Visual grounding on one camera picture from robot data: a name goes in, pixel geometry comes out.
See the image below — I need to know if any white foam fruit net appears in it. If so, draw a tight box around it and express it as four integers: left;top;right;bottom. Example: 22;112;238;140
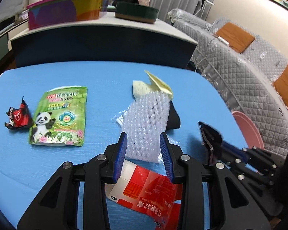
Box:
121;91;170;163

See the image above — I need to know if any black small pouch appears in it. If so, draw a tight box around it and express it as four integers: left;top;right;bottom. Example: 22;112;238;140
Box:
166;100;180;130

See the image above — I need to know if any tv cabinet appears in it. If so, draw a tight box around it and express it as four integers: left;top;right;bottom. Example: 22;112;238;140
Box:
0;18;28;60

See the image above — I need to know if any blue table mat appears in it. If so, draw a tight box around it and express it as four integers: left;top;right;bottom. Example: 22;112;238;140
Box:
0;61;246;226

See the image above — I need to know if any cream paper scrap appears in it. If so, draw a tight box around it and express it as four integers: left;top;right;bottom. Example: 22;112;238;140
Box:
132;70;173;100

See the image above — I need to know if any grey quilted sofa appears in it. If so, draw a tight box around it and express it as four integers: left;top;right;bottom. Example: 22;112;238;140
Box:
167;8;288;157

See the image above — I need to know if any colourful rectangular box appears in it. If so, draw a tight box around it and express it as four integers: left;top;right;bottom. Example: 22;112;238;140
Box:
27;0;102;30

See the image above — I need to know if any green round tin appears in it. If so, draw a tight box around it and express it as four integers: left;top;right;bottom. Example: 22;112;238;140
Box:
115;2;159;24

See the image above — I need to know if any white power cable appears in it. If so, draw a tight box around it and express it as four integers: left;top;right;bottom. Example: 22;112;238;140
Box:
194;20;219;70

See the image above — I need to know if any red black crumpled wrapper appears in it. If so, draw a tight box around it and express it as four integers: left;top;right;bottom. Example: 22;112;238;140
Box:
4;97;33;130

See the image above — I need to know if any red white carton box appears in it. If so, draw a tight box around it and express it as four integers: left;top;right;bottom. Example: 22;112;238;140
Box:
105;160;182;229

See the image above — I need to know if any clear plastic wrapper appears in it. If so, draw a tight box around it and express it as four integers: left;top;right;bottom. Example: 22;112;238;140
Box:
111;110;127;127

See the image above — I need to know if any pink plastic basin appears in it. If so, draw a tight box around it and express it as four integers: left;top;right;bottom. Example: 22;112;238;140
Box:
232;111;264;150

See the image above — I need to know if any green panda snack pouch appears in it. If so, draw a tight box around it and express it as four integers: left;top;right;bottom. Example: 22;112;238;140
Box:
28;86;87;146

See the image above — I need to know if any white floor lamp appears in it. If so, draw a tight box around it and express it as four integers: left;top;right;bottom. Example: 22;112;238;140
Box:
194;0;214;18

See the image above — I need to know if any white dark coffee table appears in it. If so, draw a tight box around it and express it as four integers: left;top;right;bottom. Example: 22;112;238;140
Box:
11;12;198;69

